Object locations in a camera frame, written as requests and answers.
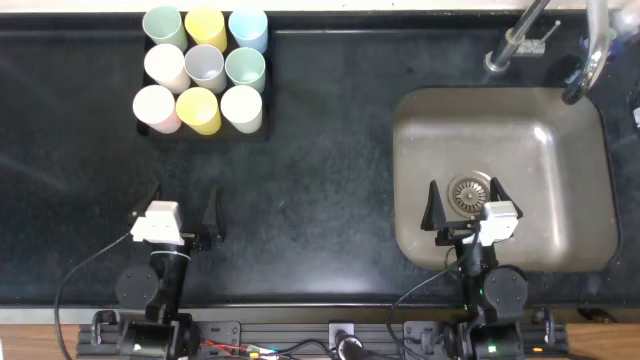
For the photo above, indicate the grey cup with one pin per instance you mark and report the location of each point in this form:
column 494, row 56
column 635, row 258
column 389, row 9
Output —
column 205, row 65

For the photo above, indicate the white cup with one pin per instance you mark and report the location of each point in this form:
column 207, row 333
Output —
column 241, row 106

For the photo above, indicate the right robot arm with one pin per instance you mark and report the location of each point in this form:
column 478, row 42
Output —
column 505, row 290

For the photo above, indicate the mounting rail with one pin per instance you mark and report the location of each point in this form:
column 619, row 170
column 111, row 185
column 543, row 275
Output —
column 290, row 332

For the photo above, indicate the black tray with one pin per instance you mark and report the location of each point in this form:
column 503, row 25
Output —
column 268, row 115

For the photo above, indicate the blue cup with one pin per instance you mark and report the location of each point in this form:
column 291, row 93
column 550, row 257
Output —
column 247, row 26

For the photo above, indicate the yellow cup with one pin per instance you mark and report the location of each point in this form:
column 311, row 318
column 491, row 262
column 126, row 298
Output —
column 196, row 107
column 205, row 26

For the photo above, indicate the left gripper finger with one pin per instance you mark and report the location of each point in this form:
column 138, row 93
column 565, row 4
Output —
column 146, row 205
column 214, row 220

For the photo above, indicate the pink cup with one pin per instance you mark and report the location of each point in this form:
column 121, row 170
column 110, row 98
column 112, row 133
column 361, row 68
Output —
column 154, row 106

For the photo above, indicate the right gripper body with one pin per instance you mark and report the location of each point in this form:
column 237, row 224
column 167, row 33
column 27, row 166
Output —
column 452, row 236

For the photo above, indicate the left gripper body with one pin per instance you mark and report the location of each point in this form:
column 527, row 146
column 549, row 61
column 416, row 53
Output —
column 195, row 241

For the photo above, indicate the cream cup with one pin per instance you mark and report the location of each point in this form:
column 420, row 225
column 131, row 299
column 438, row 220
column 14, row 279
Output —
column 165, row 64

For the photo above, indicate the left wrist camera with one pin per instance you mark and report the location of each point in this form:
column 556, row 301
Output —
column 159, row 222

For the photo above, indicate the steel tap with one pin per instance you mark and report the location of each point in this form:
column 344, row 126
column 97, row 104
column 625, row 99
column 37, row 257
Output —
column 515, row 37

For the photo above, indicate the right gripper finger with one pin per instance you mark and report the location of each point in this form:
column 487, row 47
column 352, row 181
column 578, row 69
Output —
column 500, row 192
column 435, row 212

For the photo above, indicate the green cup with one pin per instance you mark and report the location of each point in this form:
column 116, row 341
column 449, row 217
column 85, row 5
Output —
column 245, row 67
column 162, row 25

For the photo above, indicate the steel sink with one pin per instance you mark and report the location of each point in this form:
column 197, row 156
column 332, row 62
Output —
column 550, row 165

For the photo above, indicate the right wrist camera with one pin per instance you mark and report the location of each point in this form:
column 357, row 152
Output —
column 497, row 222

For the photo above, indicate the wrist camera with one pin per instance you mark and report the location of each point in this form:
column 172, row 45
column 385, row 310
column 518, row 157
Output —
column 497, row 222
column 159, row 222

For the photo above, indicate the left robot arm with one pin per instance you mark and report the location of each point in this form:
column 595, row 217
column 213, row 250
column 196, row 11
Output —
column 167, row 280

